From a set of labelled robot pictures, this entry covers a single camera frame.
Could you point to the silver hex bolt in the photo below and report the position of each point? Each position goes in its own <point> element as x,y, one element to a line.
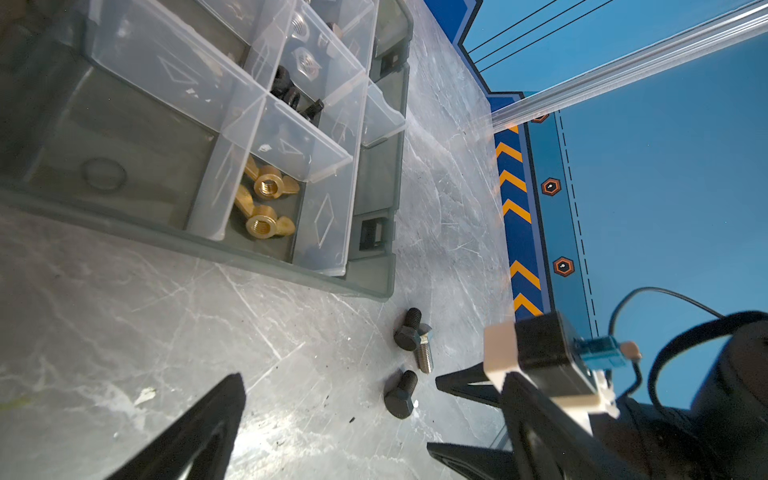
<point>423,353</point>

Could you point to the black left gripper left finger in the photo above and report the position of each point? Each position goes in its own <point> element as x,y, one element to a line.
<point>199,444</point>

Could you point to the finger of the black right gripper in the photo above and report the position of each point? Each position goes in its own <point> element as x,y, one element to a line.
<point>475,462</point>
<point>470,384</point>

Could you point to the large black bolt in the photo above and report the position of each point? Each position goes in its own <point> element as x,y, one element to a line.
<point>407,336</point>

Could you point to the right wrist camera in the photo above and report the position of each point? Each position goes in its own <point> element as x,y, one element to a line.
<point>568,368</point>

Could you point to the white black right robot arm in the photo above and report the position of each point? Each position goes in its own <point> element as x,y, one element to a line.
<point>722,435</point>

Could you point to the large silver hex nut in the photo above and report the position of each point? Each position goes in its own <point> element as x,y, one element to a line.
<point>306,63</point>

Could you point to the black eye nut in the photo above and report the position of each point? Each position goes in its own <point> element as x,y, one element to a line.
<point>285,89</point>

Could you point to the right aluminium corner post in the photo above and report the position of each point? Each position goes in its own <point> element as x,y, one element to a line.
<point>739,25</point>

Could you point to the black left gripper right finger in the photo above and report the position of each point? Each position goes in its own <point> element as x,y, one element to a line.
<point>547,443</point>

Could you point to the grey plastic organizer box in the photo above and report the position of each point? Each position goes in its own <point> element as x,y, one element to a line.
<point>136,118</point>

